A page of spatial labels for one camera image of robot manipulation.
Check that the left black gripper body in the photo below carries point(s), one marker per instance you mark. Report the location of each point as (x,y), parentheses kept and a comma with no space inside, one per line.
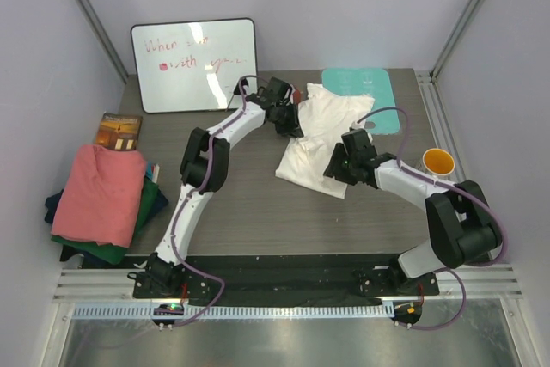
(286,120)

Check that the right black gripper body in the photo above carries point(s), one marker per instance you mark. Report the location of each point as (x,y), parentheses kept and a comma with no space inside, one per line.
(342,166)

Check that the white t shirt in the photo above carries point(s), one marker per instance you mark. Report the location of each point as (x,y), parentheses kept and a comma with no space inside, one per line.
(323,117)

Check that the small white whiteboard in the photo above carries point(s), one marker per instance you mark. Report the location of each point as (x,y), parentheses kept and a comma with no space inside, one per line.
(193,66)

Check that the red brown cube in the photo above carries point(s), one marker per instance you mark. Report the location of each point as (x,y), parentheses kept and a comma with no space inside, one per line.
(296,96)

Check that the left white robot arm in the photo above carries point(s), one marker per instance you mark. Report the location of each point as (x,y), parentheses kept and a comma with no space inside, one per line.
(204,169)

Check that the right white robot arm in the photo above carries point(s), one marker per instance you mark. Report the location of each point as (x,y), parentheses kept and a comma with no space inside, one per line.
(461,228)

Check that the teal cutting board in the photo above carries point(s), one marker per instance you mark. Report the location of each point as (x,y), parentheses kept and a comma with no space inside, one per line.
(374,82)

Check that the white mug yellow inside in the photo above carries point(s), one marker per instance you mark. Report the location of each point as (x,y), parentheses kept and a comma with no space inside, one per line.
(437,162)

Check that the cyan folded t shirt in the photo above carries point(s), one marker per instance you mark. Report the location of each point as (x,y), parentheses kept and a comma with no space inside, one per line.
(149,171)

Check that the brown book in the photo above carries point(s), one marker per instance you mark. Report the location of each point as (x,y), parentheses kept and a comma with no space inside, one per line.
(119,132)

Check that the pink folded t shirt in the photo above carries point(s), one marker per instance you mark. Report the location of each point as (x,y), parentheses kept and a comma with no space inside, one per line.
(101,199)

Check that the green folded t shirt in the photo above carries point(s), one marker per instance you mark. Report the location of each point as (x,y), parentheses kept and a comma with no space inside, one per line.
(107,254)

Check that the right aluminium rail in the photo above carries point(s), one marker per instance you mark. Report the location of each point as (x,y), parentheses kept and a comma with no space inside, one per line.
(439,121)

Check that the aluminium rail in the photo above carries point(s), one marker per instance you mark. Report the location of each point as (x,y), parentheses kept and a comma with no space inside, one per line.
(93,286)
(439,121)

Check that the right aluminium frame post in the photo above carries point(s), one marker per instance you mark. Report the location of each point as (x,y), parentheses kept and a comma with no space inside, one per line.
(461,26)

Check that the aluminium frame post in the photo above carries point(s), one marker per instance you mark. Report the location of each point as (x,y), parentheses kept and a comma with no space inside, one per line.
(461,26)
(101,35)

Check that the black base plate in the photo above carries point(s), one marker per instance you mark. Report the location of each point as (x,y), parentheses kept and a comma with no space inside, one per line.
(281,281)

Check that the front aluminium rail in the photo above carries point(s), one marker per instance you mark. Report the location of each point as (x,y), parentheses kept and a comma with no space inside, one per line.
(93,286)

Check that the left aluminium frame post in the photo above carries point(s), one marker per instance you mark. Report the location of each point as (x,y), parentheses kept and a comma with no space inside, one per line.
(101,35)

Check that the perforated cable tray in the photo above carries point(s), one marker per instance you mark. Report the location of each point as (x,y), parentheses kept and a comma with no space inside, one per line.
(165,312)

